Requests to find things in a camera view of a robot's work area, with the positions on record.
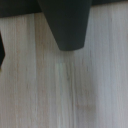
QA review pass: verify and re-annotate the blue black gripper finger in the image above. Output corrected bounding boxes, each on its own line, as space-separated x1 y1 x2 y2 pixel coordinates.
0 30 7 70

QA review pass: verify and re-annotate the black air fryer drawer with handle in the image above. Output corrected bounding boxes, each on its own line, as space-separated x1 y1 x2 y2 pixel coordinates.
0 0 128 52

